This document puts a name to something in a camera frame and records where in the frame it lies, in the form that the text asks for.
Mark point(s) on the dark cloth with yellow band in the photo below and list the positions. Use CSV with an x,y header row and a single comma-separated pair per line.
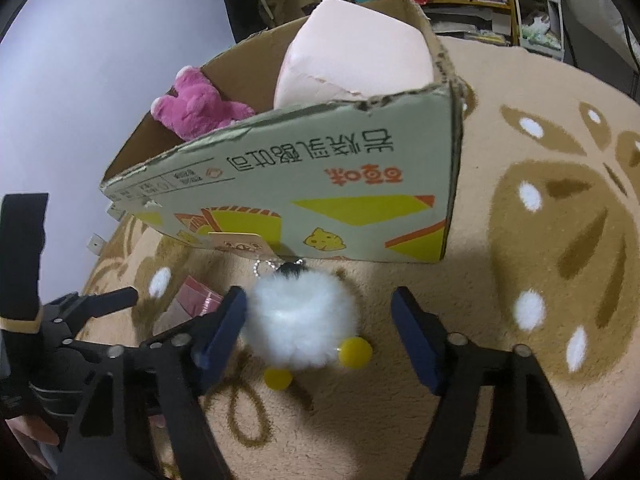
x,y
22,260

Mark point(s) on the pink plush bear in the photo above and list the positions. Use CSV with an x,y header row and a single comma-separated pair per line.
x,y
195,105

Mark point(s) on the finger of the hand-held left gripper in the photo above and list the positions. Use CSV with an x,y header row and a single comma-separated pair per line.
x,y
95,302

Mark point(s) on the wooden shelf unit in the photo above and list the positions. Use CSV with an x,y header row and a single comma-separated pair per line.
x,y
475,4

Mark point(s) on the pale pink cube cushion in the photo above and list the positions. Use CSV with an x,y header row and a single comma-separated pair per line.
x,y
350,50

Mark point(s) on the pink card packet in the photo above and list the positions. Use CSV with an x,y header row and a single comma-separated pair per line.
x,y
192,300

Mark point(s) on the pile of books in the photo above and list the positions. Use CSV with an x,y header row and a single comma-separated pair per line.
x,y
470,25

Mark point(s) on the white wall outlet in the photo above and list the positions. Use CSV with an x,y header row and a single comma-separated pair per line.
x,y
96,243

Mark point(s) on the pale green cloth bundle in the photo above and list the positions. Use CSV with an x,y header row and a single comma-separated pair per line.
x,y
537,30

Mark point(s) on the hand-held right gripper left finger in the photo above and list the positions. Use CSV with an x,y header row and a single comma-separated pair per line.
x,y
222,340

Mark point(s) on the printed cardboard box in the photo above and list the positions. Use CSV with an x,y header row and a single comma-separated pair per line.
x,y
325,170

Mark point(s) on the beige trench coat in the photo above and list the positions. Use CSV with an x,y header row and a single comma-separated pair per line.
x,y
295,0

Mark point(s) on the black hanging coat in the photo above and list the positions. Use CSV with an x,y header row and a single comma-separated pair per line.
x,y
245,15

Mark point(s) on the white trolley cart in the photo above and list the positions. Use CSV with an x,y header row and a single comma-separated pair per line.
x,y
552,10

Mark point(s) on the white padded chair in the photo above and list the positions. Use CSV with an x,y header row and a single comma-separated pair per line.
x,y
590,0

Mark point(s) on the person's left hand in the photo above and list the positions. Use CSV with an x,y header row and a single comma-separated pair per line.
x,y
32,430

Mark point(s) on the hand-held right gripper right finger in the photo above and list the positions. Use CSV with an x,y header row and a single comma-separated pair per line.
x,y
417,345

